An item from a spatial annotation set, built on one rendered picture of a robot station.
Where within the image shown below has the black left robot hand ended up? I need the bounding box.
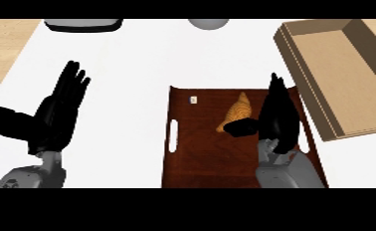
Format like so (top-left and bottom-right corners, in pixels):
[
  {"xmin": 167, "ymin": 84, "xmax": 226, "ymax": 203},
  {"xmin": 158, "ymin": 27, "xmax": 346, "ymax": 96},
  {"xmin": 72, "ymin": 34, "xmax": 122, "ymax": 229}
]
[{"xmin": 0, "ymin": 60, "xmax": 93, "ymax": 156}]

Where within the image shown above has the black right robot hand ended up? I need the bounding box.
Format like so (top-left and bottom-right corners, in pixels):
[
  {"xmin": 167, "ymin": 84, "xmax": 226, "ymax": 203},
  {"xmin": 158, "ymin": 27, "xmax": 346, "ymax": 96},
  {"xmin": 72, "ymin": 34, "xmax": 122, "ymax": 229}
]
[{"xmin": 221, "ymin": 72, "xmax": 301, "ymax": 155}]

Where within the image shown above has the golden croissant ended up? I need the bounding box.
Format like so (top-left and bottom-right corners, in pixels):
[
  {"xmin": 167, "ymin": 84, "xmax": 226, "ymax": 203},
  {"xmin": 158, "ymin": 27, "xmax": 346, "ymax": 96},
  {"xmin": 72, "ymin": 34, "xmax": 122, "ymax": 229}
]
[{"xmin": 214, "ymin": 91, "xmax": 252, "ymax": 133}]

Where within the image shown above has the open cardboard box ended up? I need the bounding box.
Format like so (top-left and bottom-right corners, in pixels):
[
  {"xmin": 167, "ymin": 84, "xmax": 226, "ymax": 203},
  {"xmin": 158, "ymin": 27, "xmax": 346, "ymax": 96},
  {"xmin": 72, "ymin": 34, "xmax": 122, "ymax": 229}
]
[{"xmin": 271, "ymin": 19, "xmax": 376, "ymax": 142}]

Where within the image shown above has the dark brown wooden tray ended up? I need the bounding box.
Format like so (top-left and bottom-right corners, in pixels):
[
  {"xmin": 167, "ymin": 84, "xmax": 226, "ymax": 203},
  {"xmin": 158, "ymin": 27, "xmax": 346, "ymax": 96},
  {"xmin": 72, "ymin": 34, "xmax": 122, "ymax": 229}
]
[{"xmin": 161, "ymin": 85, "xmax": 330, "ymax": 189}]

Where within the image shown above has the grey and black appliance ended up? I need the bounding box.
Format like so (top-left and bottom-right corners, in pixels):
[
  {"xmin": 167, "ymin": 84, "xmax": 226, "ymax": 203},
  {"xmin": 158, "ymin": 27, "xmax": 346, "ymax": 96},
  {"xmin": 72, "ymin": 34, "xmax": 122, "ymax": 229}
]
[{"xmin": 43, "ymin": 19, "xmax": 125, "ymax": 34}]

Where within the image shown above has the grey round object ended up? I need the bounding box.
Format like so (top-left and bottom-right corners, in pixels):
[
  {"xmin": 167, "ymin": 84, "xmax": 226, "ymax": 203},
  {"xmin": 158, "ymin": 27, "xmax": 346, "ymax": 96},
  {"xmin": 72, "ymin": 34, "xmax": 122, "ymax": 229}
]
[{"xmin": 187, "ymin": 19, "xmax": 230, "ymax": 31}]

